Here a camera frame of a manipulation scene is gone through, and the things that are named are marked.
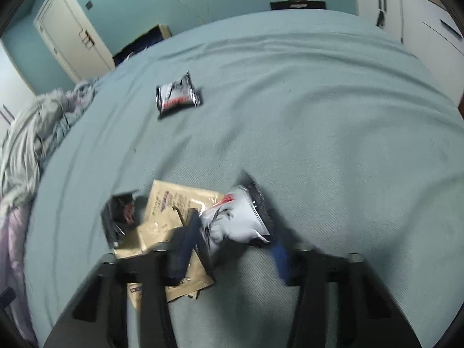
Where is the dark storage bin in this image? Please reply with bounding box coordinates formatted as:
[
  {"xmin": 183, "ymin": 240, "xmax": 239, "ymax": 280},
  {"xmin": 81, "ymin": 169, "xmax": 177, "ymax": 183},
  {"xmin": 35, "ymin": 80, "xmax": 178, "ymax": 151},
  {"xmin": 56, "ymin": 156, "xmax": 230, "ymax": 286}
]
[{"xmin": 113, "ymin": 24, "xmax": 171, "ymax": 67}]

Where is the snack packet upper right pile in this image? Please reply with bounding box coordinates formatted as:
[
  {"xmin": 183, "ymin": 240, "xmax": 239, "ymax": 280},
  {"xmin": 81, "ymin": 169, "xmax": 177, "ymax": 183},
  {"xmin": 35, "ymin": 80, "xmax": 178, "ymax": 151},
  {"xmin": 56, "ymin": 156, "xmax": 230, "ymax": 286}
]
[{"xmin": 197, "ymin": 171, "xmax": 279, "ymax": 276}]

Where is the crumpled grey blanket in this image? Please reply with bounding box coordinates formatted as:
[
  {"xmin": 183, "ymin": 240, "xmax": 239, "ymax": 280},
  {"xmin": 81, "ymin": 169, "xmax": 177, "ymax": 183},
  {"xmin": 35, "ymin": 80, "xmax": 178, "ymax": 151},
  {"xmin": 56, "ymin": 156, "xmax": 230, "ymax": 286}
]
[{"xmin": 1, "ymin": 79, "xmax": 97, "ymax": 344}]

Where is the lone black white snack packet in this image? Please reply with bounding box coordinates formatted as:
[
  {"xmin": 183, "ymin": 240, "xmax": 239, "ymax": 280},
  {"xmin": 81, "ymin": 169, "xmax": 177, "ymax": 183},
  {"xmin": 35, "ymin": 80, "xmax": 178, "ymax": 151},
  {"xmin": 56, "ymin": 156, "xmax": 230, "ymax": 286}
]
[{"xmin": 155, "ymin": 72, "xmax": 202, "ymax": 119}]

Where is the beige sachet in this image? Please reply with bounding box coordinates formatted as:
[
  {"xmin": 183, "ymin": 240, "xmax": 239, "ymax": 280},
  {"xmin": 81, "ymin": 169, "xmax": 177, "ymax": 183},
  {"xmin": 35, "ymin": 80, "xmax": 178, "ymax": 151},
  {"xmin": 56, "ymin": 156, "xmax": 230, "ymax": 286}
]
[
  {"xmin": 116, "ymin": 225, "xmax": 215, "ymax": 312},
  {"xmin": 143, "ymin": 180, "xmax": 224, "ymax": 222}
]

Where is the black box beyond bed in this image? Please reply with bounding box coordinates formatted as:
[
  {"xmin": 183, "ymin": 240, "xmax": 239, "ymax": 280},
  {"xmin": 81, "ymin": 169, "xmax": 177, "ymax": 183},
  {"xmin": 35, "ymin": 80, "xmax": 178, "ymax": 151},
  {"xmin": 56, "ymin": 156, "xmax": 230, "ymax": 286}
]
[{"xmin": 270, "ymin": 0, "xmax": 326, "ymax": 11}]

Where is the white wardrobe left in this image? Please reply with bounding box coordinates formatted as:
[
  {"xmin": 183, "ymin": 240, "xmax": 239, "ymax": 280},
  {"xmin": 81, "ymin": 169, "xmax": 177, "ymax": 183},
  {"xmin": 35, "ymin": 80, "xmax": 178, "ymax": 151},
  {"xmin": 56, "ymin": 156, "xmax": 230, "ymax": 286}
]
[{"xmin": 0, "ymin": 42, "xmax": 36, "ymax": 140}]

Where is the white cabinet right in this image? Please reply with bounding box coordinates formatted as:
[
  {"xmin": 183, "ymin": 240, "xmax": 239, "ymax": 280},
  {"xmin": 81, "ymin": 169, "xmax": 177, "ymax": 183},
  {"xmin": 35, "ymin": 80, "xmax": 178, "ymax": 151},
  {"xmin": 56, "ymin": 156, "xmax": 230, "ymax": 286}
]
[{"xmin": 356, "ymin": 0, "xmax": 463, "ymax": 104}]

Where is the black snack packet top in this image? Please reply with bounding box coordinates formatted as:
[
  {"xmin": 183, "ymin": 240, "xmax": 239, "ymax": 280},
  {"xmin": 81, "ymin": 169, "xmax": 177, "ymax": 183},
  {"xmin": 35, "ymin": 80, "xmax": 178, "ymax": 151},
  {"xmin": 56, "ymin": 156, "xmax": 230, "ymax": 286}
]
[{"xmin": 101, "ymin": 189, "xmax": 139, "ymax": 249}]

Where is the white bedroom door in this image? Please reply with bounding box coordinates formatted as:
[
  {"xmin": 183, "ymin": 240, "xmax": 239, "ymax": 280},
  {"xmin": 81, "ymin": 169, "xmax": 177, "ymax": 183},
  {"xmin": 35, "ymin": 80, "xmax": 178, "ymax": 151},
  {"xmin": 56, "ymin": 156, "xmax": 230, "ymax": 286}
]
[{"xmin": 33, "ymin": 0, "xmax": 115, "ymax": 83}]

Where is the teal bed sheet mattress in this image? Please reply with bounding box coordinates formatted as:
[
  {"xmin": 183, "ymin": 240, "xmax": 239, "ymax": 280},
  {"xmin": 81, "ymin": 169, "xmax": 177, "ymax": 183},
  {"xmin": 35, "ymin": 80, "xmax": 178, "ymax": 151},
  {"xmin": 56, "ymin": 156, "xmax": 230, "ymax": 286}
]
[{"xmin": 24, "ymin": 10, "xmax": 463, "ymax": 347}]

